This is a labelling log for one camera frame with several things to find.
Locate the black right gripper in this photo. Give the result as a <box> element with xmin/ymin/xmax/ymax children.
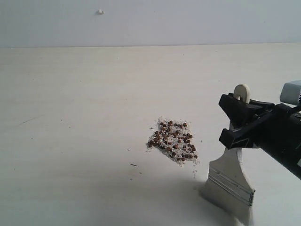
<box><xmin>219</xmin><ymin>93</ymin><xmax>301</xmax><ymax>165</ymax></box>

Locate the white paint brush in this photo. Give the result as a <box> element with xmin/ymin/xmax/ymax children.
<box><xmin>199</xmin><ymin>84</ymin><xmax>256</xmax><ymax>226</ymax></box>

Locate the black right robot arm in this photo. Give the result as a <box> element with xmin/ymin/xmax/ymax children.
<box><xmin>219</xmin><ymin>93</ymin><xmax>301</xmax><ymax>178</ymax></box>

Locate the beans and rice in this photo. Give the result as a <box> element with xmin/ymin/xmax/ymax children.
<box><xmin>127</xmin><ymin>115</ymin><xmax>203</xmax><ymax>179</ymax></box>

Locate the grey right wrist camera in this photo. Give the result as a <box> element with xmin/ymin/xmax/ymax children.
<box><xmin>280</xmin><ymin>80</ymin><xmax>301</xmax><ymax>105</ymax></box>

